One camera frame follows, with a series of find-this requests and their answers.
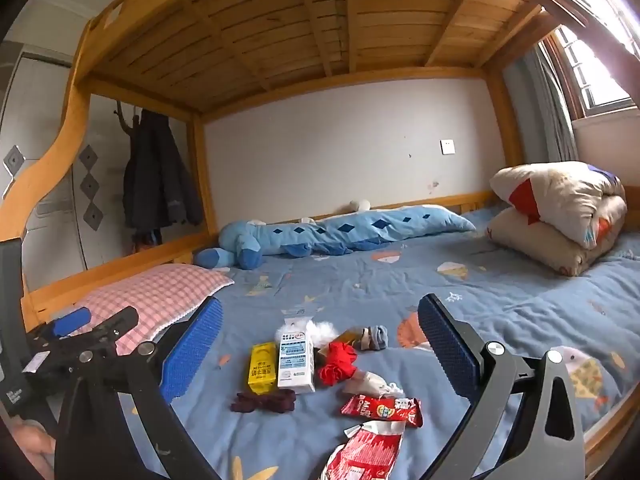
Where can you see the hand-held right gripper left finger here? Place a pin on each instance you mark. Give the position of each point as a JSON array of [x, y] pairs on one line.
[[192, 350]]

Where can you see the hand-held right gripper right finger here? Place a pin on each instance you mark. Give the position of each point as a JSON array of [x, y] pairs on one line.
[[447, 345]]

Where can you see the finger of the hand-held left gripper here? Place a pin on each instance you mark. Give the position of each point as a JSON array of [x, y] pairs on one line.
[[70, 322], [117, 322]]

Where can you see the yellow box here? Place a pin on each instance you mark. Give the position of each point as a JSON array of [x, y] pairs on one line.
[[262, 367]]

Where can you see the white wrapper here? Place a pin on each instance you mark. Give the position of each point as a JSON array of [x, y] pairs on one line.
[[370, 382]]

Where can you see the small red snack wrapper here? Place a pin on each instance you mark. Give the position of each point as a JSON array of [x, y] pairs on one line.
[[370, 407]]

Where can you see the white and blue carton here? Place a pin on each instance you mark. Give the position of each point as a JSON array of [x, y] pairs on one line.
[[295, 360]]

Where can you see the large red snack bag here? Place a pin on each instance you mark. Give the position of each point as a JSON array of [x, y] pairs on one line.
[[365, 452]]

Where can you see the person's left hand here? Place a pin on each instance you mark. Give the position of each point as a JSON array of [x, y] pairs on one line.
[[32, 447]]

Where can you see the pink checked pillow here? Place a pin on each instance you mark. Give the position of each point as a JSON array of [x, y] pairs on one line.
[[150, 290]]

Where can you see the rolled striped sock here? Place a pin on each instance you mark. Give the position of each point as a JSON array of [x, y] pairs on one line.
[[375, 337]]

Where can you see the dark scrunchie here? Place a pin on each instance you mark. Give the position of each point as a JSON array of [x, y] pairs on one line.
[[265, 401]]

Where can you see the red cloth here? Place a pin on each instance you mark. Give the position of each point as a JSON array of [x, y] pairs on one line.
[[337, 360]]

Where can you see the blue printed bedsheet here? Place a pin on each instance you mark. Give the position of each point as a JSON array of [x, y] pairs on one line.
[[350, 280]]

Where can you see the white fluffy scrunchie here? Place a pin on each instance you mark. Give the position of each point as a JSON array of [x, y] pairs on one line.
[[322, 332]]

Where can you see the dark hanging jacket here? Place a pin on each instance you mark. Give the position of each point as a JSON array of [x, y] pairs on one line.
[[160, 185]]

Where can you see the small white plush toy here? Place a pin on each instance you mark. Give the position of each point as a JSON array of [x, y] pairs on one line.
[[360, 205]]

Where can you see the long blue plush toy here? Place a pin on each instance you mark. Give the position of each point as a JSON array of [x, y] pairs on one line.
[[325, 232]]

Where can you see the cream fox pillow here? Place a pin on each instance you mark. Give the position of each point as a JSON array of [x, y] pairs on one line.
[[550, 200]]

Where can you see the white wardrobe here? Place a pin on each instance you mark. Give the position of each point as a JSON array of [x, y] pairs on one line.
[[100, 135]]

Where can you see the wooden coat rack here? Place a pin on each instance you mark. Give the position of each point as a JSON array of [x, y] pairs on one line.
[[120, 110]]

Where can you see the grey curtain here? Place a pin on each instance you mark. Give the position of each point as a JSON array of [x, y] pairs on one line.
[[545, 110]]

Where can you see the window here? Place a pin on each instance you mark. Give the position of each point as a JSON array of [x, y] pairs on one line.
[[600, 75]]

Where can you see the white wall switch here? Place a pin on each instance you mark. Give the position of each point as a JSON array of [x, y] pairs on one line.
[[448, 146]]

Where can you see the wooden bunk bed frame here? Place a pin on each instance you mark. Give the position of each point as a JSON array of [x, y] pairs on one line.
[[320, 10]]

